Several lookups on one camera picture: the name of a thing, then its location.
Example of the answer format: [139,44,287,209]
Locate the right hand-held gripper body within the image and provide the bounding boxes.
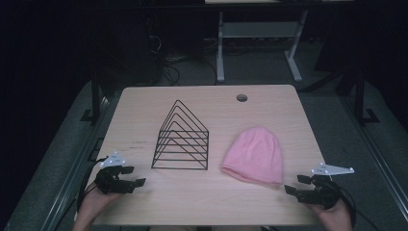
[295,162,355,211]

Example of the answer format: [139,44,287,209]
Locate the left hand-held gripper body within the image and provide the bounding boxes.
[93,151,136,195]

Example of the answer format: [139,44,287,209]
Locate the pink knit beanie hat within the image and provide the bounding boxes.
[220,126,284,187]

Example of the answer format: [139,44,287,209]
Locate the black wire file rack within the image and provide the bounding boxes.
[150,99,210,171]

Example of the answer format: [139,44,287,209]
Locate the person's right hand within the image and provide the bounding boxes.
[307,198,353,230]

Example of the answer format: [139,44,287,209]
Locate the person's left hand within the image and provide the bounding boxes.
[76,182,124,225]

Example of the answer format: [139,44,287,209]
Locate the black metal stand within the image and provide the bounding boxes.
[80,68,110,124]
[350,68,380,126]

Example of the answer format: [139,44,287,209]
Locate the left hand-held gripper cable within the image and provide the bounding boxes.
[76,156,109,213]

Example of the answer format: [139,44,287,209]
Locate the hand-held gripper cable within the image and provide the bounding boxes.
[76,156,109,213]
[333,182,383,231]

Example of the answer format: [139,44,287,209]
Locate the right hand-held gripper cable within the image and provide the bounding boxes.
[333,182,383,231]

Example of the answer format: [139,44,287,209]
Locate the bundle of floor cables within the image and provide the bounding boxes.
[145,33,219,87]

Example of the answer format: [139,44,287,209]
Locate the white metal table frame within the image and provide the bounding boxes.
[216,9,310,85]

